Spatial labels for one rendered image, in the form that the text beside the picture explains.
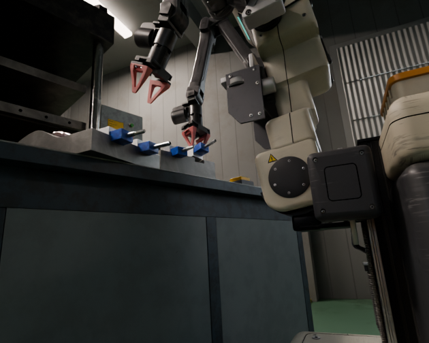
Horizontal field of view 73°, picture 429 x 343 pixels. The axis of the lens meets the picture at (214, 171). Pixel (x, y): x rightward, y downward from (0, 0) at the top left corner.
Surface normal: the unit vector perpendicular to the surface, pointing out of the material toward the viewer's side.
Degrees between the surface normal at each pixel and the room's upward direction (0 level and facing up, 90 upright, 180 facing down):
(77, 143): 90
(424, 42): 90
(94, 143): 90
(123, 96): 90
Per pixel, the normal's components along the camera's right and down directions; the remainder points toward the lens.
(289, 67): -0.41, -0.21
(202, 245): 0.72, -0.22
